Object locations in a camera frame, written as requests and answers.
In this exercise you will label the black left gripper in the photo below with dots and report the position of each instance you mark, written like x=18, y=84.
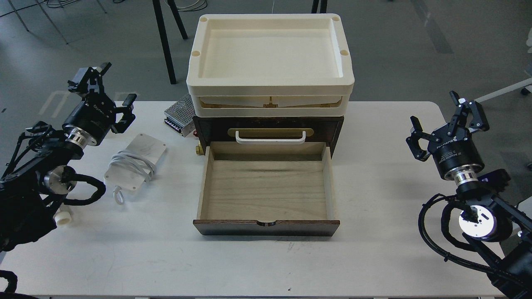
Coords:
x=96, y=113

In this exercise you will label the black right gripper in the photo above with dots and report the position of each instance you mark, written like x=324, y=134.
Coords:
x=455, y=147

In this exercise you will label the white charger with cable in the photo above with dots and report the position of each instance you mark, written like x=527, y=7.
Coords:
x=134, y=165

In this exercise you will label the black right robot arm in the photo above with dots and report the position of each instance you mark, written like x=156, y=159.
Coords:
x=476, y=218

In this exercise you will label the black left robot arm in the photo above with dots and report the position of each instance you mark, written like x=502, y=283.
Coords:
x=38, y=179

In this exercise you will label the metal mesh power supply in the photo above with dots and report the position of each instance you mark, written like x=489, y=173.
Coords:
x=179, y=116

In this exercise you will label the white chair base leg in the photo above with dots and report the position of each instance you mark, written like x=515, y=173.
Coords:
x=504, y=90

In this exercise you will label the small brass fitting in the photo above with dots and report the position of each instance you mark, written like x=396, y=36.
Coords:
x=199, y=149

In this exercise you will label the cream plastic stacked trays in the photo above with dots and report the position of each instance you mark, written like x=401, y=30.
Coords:
x=291, y=65

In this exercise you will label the open wooden drawer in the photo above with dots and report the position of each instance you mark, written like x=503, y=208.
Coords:
x=267, y=190

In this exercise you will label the white drawer handle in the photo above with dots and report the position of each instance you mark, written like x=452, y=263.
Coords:
x=270, y=141

